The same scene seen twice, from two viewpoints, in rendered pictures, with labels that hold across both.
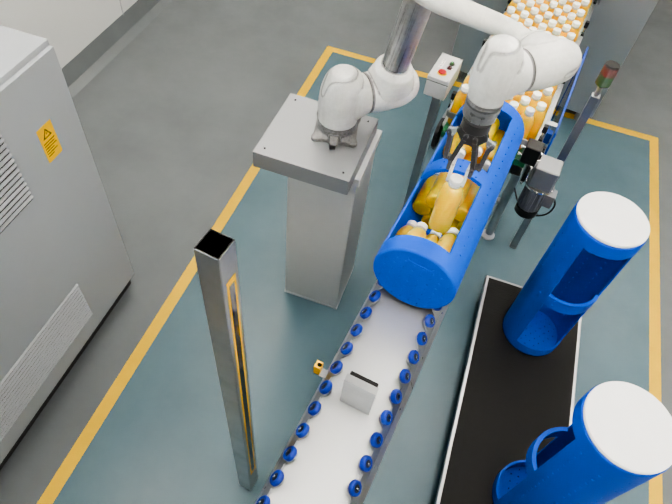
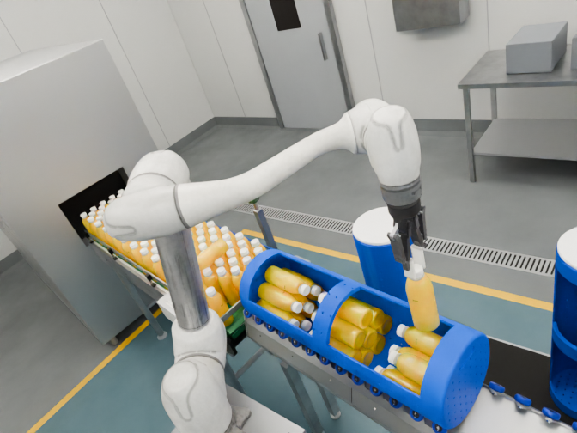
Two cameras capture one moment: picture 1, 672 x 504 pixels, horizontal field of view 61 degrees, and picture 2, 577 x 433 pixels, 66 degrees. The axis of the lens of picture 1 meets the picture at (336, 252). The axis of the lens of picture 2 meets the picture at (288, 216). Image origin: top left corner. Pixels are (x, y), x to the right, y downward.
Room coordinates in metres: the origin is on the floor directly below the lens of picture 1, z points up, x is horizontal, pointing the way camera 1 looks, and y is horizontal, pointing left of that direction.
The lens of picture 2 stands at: (0.89, 0.52, 2.26)
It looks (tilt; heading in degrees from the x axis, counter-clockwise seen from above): 32 degrees down; 306
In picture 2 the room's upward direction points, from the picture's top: 20 degrees counter-clockwise
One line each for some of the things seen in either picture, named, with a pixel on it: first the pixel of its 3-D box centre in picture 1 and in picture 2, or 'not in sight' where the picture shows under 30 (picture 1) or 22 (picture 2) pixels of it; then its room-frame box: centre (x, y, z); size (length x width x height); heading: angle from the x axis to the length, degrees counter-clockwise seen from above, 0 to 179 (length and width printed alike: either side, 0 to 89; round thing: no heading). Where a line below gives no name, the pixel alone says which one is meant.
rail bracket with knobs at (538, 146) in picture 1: (530, 153); not in sight; (1.92, -0.78, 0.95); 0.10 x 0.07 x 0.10; 70
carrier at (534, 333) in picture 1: (565, 283); (397, 293); (1.52, -1.03, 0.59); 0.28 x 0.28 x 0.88
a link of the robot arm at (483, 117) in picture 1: (482, 107); (400, 186); (1.16, -0.31, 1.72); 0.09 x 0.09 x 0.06
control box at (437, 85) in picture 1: (443, 76); (181, 310); (2.24, -0.37, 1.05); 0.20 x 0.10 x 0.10; 160
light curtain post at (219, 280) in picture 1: (238, 407); not in sight; (0.65, 0.24, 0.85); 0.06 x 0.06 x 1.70; 70
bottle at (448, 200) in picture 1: (446, 204); (421, 299); (1.16, -0.31, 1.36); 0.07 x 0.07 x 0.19
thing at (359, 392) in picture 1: (359, 392); not in sight; (0.69, -0.13, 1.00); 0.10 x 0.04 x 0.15; 70
